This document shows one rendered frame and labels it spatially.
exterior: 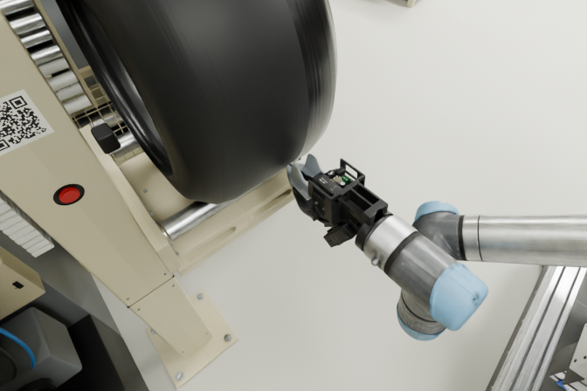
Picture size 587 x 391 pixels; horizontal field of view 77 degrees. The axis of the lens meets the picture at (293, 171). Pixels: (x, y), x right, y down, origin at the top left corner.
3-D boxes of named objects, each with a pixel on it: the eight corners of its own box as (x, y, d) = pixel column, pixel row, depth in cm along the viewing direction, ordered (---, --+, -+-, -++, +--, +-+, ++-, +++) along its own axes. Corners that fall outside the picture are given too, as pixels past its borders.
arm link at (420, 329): (449, 284, 63) (463, 254, 55) (442, 352, 56) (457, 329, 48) (402, 273, 65) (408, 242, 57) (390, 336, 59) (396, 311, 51)
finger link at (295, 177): (286, 145, 63) (322, 174, 58) (289, 168, 68) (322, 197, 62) (272, 154, 62) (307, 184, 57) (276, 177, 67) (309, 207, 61)
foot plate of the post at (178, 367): (177, 389, 134) (176, 388, 133) (145, 330, 147) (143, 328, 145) (238, 339, 145) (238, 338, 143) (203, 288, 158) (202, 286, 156)
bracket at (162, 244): (170, 274, 73) (155, 252, 65) (94, 156, 92) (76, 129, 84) (185, 264, 74) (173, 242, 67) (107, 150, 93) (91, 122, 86)
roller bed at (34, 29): (17, 142, 88) (-82, 28, 65) (2, 110, 95) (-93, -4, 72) (99, 106, 96) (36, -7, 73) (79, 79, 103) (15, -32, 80)
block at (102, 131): (106, 156, 80) (96, 141, 76) (97, 143, 82) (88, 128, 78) (123, 147, 81) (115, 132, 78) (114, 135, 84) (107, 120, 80)
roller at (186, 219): (153, 223, 74) (164, 242, 76) (156, 228, 70) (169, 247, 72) (287, 142, 88) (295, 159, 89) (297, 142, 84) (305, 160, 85)
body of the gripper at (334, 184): (339, 154, 58) (399, 197, 52) (339, 189, 65) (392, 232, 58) (303, 178, 55) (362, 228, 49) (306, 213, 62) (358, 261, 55)
